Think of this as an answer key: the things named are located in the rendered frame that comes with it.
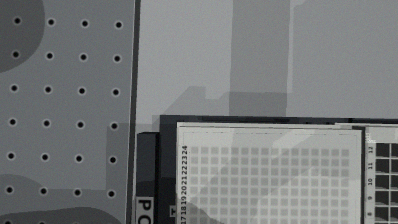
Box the white multi-well plate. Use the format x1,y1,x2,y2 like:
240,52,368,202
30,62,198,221
175,122,362,224

